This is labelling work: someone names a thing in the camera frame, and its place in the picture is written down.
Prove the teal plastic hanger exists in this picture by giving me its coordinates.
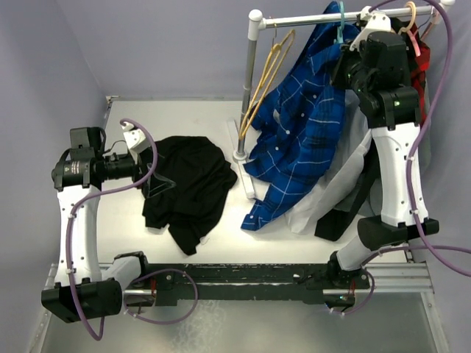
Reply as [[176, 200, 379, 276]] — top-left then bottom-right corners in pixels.
[[336, 1, 346, 45]]

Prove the blue plaid shirt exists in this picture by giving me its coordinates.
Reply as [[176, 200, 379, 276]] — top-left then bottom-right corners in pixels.
[[241, 22, 346, 231]]

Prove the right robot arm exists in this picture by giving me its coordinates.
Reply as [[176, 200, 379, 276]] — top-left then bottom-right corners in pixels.
[[327, 30, 439, 288]]

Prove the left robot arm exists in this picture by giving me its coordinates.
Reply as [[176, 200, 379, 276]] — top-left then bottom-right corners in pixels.
[[41, 120, 158, 323]]

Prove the beige hanger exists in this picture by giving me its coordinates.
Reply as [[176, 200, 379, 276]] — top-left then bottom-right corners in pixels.
[[397, 1, 419, 36]]

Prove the yellow velvet hanger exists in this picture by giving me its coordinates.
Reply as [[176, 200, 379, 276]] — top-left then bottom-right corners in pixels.
[[238, 29, 296, 141]]

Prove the red plaid hanging shirt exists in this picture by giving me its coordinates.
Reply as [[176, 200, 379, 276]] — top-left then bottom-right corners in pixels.
[[406, 24, 431, 126]]

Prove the pink hanger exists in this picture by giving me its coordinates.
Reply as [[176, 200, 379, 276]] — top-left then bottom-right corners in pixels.
[[406, 7, 440, 57]]

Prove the white shirt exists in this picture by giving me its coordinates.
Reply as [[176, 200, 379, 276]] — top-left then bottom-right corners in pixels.
[[285, 90, 372, 235]]

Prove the black hanging shirt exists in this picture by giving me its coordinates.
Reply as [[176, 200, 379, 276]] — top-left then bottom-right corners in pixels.
[[314, 16, 419, 243]]

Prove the black garment on table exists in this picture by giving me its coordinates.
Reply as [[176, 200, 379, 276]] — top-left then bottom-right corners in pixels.
[[142, 136, 238, 256]]

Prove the silver clothes rack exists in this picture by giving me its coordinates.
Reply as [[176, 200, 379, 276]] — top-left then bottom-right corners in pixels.
[[228, 1, 455, 199]]

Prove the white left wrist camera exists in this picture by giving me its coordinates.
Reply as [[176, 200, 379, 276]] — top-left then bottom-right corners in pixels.
[[121, 122, 151, 154]]

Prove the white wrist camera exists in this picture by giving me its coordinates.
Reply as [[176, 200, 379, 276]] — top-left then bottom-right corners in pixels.
[[349, 6, 392, 51], [121, 122, 151, 154]]

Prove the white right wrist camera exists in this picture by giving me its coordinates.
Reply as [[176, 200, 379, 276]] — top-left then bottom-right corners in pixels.
[[349, 6, 392, 51]]

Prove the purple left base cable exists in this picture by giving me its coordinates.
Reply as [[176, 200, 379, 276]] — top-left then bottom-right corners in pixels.
[[123, 269, 199, 327]]

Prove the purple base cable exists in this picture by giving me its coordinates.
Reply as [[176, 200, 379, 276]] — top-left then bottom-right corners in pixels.
[[123, 269, 199, 327], [329, 270, 376, 317]]

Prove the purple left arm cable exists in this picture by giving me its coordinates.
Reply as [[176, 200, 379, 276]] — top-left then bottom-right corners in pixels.
[[65, 117, 160, 341]]

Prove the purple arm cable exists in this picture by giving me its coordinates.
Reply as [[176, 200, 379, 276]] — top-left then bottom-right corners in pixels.
[[65, 117, 160, 341], [362, 0, 471, 279]]

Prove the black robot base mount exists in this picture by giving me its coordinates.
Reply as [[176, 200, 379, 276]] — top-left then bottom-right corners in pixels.
[[124, 263, 370, 306]]

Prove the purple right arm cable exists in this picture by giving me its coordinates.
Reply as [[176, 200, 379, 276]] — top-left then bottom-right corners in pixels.
[[362, 0, 471, 279]]

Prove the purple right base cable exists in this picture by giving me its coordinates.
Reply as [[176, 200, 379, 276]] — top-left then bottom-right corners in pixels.
[[329, 270, 376, 317]]

